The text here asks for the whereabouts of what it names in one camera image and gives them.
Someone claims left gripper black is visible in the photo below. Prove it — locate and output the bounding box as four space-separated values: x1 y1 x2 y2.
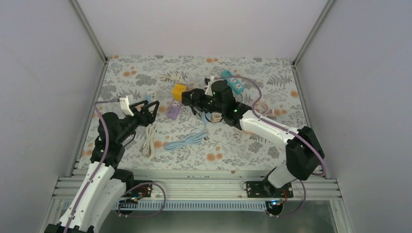
116 100 159 144

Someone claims white coiled cable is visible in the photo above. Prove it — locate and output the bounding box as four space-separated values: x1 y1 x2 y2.
141 123 158 159
162 70 188 85

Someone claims white coiled cable front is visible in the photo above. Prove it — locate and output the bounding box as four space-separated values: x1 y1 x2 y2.
141 123 158 159

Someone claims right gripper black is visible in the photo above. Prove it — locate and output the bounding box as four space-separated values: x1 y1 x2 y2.
181 89 224 115

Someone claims teal power strip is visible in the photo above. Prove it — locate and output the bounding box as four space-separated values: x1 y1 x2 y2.
221 70 244 95

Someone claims pink coiled cable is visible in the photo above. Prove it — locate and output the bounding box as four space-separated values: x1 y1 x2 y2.
256 102 276 118

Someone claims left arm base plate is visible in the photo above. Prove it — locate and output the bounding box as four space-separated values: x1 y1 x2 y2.
123 180 153 199

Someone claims purple usb power strip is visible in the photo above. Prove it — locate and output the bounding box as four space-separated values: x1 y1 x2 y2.
167 99 182 120

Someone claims yellow cube power socket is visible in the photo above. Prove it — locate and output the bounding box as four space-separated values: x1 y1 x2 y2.
172 83 187 101

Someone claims white coiled cable back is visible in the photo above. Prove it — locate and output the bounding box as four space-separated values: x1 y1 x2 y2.
162 70 188 85

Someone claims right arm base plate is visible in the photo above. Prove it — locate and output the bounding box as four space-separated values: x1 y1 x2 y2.
242 181 294 199

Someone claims light blue cable duct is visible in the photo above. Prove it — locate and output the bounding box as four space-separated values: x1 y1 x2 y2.
114 200 267 212

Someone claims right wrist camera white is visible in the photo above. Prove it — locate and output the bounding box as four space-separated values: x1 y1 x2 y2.
204 75 216 96

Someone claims white power strip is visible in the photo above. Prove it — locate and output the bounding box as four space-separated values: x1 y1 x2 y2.
147 91 157 102

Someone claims light blue coiled cable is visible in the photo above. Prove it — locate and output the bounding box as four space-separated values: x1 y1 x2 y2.
163 127 210 152

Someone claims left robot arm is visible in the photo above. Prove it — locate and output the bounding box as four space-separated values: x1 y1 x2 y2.
44 98 159 233

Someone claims floral table cloth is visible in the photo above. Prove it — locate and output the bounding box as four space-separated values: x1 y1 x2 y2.
98 55 307 171

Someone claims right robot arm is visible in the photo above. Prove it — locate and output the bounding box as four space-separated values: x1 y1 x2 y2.
182 80 325 198

